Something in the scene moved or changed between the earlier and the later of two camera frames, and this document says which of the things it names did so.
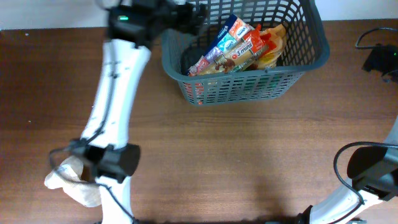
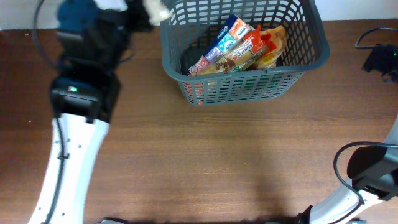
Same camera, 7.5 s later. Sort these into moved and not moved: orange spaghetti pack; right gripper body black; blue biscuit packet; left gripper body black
Moved: left gripper body black
Not moved: blue biscuit packet; right gripper body black; orange spaghetti pack
